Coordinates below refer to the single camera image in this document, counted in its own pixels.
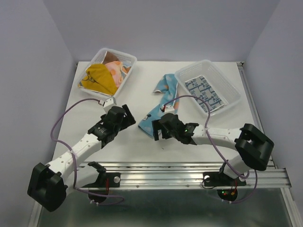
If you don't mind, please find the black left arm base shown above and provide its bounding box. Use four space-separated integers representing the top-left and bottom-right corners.
80 162 125 206

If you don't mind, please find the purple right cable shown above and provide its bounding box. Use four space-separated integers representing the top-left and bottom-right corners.
161 95 258 204

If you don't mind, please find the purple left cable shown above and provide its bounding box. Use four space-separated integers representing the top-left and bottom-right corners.
50 98 125 207

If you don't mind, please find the empty white plastic basket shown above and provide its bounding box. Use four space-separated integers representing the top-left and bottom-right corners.
175 60 241 116

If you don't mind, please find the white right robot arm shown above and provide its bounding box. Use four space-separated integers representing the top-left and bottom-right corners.
152 113 274 184

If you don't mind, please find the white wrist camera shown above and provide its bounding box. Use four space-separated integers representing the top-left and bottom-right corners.
160 105 175 114
98 97 116 112

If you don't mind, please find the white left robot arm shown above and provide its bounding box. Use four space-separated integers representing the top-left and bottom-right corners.
27 105 136 212

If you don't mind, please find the blue white logo towel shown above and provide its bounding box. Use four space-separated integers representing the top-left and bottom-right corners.
185 75 225 112

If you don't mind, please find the mustard yellow towel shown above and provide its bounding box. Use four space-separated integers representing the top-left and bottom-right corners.
78 64 117 96

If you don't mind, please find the blue polka dot towel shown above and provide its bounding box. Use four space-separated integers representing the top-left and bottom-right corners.
138 73 178 138

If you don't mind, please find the aluminium mounting rail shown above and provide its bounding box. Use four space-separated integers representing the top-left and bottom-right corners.
39 162 292 190

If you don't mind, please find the purple cable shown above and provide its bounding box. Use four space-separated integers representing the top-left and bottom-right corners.
161 95 258 204
50 98 125 207

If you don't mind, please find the orange peach patterned towel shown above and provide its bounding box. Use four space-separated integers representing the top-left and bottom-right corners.
102 51 132 88

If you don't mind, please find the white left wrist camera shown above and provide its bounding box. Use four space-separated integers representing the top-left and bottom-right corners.
98 97 116 112

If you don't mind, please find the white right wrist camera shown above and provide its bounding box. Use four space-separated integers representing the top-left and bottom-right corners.
160 105 175 114

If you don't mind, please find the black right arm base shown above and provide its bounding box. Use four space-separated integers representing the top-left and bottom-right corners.
201 169 247 203

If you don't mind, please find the white basket holding towels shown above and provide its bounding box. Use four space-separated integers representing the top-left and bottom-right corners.
76 48 137 100

